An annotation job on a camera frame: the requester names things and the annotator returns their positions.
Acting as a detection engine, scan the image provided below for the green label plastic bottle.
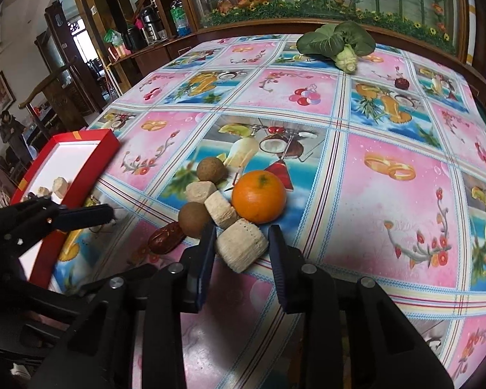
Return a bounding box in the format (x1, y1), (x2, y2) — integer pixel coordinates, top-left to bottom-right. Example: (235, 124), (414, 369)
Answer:
(170, 0), (191, 37)

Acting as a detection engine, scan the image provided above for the dark wooden chair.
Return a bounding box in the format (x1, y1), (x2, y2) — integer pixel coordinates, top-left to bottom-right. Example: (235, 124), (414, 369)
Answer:
(18, 56), (95, 136)

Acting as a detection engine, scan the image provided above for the red tray with white base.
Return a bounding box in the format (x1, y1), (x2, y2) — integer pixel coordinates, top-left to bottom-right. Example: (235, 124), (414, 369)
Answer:
(12, 129), (120, 288)

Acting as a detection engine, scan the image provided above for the colourful fruit print tablecloth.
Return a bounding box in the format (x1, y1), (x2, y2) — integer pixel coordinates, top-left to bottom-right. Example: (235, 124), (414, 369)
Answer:
(51, 34), (486, 388)

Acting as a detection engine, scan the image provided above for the beige round cake piece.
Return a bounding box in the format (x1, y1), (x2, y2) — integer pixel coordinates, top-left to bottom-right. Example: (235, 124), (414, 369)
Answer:
(216, 219), (269, 273)

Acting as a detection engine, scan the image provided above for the dark red jujube date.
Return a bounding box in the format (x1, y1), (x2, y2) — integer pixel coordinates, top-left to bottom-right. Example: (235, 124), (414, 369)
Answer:
(147, 221), (186, 255)

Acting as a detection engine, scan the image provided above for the orange mandarin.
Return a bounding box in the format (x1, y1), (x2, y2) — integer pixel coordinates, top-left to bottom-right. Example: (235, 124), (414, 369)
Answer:
(231, 171), (287, 225)

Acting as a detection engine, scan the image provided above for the green leafy vegetable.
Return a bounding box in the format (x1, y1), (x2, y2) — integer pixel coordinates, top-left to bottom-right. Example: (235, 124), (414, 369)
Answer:
(296, 20), (376, 74)

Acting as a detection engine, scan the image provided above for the small dark red date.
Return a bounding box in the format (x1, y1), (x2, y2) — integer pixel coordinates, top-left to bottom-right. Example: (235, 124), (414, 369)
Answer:
(394, 77), (410, 90)

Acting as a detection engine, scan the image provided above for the glass flower display cabinet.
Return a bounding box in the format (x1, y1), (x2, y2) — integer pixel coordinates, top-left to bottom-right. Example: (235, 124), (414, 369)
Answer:
(173, 0), (471, 55)

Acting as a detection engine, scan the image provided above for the black thermos flask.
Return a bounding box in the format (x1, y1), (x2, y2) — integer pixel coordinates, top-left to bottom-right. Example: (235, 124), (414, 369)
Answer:
(140, 6), (160, 43)

